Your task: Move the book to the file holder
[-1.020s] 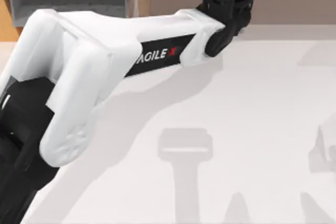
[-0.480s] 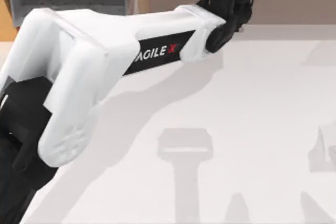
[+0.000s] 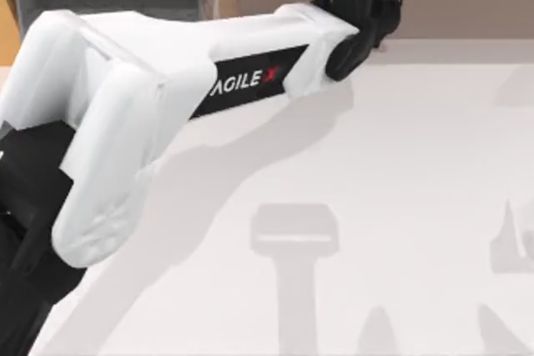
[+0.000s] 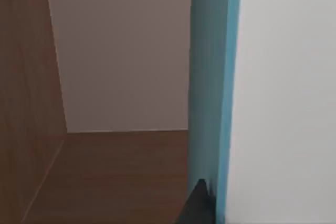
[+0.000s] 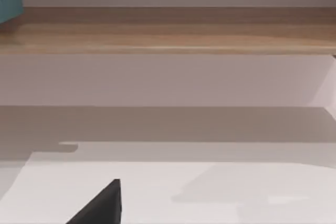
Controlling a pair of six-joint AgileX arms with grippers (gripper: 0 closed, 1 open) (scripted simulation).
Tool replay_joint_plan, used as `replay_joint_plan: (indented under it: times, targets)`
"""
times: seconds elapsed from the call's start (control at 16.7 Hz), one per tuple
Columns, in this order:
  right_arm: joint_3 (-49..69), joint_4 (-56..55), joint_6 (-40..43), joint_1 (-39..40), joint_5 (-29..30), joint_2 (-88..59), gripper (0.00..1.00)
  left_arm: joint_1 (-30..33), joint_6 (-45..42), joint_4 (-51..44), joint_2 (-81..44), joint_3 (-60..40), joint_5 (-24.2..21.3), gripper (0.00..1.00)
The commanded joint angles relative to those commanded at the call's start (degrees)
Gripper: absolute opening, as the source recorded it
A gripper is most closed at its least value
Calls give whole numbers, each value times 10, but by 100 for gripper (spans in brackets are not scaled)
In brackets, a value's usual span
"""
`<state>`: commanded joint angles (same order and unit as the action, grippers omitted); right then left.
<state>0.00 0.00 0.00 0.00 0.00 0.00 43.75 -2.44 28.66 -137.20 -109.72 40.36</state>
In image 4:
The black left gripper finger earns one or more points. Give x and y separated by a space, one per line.
200 208

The wooden open shelf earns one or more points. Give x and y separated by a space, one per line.
105 176

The blue upright panel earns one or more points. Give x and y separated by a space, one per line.
210 77

